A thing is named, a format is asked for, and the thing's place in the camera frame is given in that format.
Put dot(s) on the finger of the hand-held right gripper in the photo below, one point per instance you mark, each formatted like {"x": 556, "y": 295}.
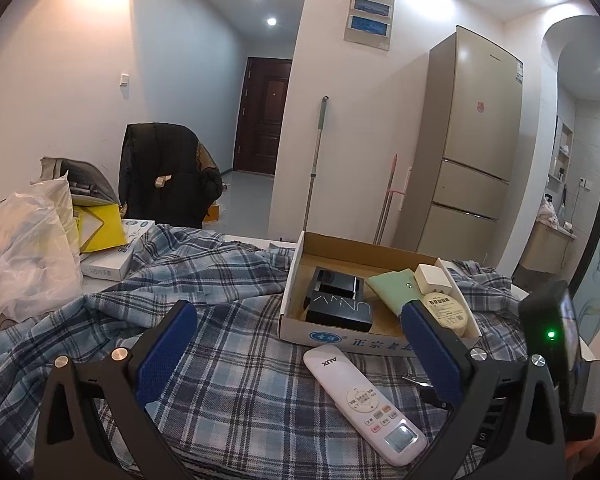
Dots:
{"x": 436, "y": 397}

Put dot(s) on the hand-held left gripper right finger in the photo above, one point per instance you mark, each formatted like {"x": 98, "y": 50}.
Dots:
{"x": 430, "y": 350}

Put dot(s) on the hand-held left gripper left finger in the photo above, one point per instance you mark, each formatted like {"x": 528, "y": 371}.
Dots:
{"x": 162, "y": 355}

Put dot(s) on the small metal clipper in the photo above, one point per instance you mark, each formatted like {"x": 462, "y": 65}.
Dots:
{"x": 417, "y": 381}

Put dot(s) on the pale green pouch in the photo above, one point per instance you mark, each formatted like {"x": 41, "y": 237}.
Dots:
{"x": 392, "y": 287}

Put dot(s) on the white plug adapter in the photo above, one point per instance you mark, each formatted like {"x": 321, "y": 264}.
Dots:
{"x": 432, "y": 276}

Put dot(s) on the cardboard box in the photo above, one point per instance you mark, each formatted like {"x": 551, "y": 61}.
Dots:
{"x": 340, "y": 345}

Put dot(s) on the white remote control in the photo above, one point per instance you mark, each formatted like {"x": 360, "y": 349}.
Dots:
{"x": 340, "y": 375}

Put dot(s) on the black printed rectangular box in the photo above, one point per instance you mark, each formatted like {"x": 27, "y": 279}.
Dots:
{"x": 337, "y": 312}

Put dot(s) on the black frame display box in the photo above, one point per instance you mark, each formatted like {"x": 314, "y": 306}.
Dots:
{"x": 337, "y": 282}

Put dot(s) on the beige tape roll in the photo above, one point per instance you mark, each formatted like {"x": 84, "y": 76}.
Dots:
{"x": 447, "y": 312}

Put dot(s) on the blue plaid blanket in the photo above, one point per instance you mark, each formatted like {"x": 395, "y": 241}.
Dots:
{"x": 230, "y": 360}

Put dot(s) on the beige kitchen counter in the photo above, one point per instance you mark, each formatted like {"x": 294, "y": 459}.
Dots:
{"x": 545, "y": 250}

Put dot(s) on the white flat carton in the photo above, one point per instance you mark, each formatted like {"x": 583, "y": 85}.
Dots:
{"x": 107, "y": 265}

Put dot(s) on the bag on counter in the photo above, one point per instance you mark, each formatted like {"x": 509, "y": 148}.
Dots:
{"x": 549, "y": 212}

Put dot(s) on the blue and white carton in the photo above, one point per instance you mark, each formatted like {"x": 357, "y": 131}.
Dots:
{"x": 139, "y": 232}

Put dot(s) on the yellow paper bag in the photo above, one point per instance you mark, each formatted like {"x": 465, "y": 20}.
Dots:
{"x": 107, "y": 232}

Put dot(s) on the small orange carton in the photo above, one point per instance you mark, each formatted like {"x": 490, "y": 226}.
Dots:
{"x": 212, "y": 211}

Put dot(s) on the pink broom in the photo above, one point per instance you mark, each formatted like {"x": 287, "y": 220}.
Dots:
{"x": 391, "y": 190}

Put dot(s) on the white plastic bag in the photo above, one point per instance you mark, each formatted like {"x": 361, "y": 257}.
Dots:
{"x": 25, "y": 250}

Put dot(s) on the grey bag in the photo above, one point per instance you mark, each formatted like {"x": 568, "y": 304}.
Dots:
{"x": 87, "y": 180}

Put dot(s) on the black jacket on chair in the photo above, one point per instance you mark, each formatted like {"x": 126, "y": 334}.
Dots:
{"x": 155, "y": 160}

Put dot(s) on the beige refrigerator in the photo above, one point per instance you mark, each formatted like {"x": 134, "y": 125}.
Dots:
{"x": 470, "y": 110}

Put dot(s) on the dark brown door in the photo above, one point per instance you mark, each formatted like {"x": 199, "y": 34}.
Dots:
{"x": 262, "y": 120}

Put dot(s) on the wall niche shelf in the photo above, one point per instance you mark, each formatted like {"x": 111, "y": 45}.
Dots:
{"x": 562, "y": 152}

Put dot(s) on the white wall switch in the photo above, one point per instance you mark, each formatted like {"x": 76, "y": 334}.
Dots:
{"x": 124, "y": 79}

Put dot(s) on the wall electrical panel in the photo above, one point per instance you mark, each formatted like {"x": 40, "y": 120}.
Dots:
{"x": 367, "y": 17}

